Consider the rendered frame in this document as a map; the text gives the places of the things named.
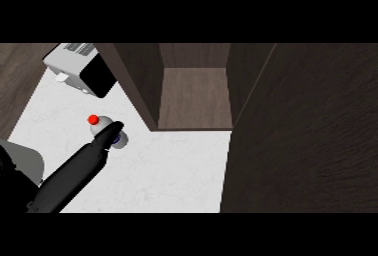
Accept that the white bottle with red cap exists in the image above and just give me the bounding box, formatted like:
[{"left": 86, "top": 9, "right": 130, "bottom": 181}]
[{"left": 86, "top": 114, "right": 132, "bottom": 150}]

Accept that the grey and black microwave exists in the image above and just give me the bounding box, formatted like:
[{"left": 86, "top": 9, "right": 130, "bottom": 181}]
[{"left": 41, "top": 42, "right": 120, "bottom": 100}]

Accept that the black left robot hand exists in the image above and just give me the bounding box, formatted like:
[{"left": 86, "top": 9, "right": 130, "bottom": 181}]
[{"left": 27, "top": 121, "right": 126, "bottom": 214}]

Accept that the dark wooden cabinet door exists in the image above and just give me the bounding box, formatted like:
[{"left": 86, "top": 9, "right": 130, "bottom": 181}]
[{"left": 219, "top": 42, "right": 378, "bottom": 214}]

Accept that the dark wooden cabinet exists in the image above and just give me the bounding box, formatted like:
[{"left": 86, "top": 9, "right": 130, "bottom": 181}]
[{"left": 93, "top": 42, "right": 278, "bottom": 133}]

